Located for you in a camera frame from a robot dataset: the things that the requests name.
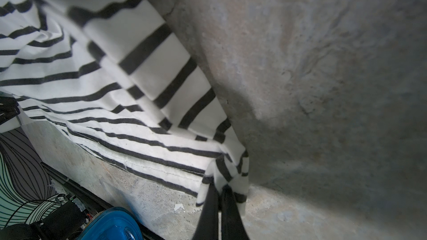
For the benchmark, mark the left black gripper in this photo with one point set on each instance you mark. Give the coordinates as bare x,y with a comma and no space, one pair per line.
9,110

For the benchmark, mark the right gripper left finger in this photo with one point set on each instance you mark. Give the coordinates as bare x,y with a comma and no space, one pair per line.
208,224

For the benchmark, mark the yellow blue snack cup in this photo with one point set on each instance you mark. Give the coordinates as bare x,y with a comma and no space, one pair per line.
115,223

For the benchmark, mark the black white zebra tank top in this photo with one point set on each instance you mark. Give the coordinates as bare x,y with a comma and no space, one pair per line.
113,77

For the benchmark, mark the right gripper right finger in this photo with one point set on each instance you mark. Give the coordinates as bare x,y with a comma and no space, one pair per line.
232,227

